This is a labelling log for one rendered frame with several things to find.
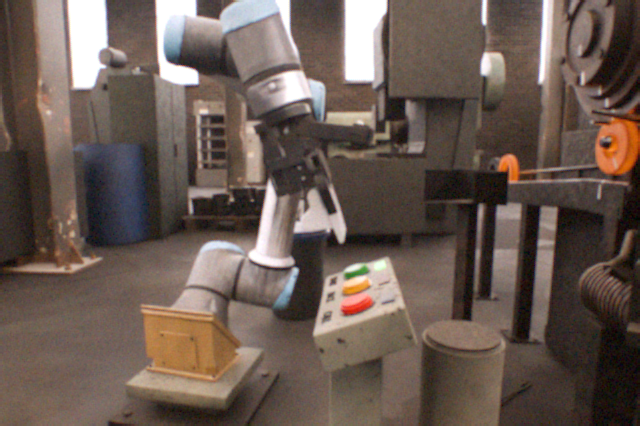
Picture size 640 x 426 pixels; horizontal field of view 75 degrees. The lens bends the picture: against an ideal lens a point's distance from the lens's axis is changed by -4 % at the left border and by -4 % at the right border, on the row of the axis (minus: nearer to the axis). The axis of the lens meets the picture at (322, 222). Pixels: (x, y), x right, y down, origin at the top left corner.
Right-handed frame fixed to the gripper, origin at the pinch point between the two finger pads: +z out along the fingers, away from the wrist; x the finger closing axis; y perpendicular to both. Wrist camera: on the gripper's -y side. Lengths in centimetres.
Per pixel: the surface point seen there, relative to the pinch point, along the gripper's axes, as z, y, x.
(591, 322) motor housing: 44, -45, -32
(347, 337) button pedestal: 8.3, 1.9, 19.5
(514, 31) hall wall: -166, -476, -1058
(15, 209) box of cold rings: -55, 216, -195
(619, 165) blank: 16, -73, -55
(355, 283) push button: 5.7, 0.1, 8.6
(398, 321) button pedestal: 8.3, -4.1, 19.5
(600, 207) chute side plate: 27, -67, -59
